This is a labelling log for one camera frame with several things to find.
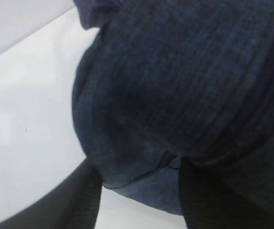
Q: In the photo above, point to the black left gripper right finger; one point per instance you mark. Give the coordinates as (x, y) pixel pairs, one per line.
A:
(208, 204)

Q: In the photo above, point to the dark navy fabric lunch bag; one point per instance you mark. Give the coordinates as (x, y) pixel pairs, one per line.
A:
(172, 79)

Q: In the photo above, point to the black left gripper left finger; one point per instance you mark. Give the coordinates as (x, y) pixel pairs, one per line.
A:
(73, 204)

